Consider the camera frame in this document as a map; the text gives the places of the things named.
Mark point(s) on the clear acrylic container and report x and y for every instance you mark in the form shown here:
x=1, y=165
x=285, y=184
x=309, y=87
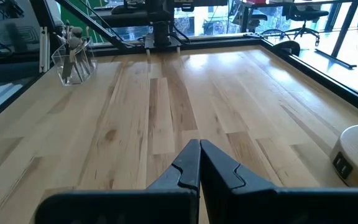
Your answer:
x=85, y=74

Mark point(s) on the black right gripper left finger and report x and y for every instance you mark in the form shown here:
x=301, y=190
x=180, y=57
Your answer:
x=166, y=205

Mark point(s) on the white aluminium extrusion post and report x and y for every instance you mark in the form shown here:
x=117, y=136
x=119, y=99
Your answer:
x=44, y=49

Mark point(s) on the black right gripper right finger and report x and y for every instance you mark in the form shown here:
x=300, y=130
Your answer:
x=244, y=205

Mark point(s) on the green panel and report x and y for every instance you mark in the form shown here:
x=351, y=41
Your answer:
x=63, y=18

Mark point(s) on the black rounded object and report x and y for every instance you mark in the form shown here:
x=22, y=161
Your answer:
x=287, y=48

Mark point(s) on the black office chair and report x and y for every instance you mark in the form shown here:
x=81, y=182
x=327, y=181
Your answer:
x=308, y=14

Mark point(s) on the black slanted frame strut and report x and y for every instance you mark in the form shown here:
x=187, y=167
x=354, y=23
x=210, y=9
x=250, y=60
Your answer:
x=92, y=24

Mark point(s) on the dark chair seat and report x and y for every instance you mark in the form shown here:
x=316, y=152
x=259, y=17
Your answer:
x=11, y=73

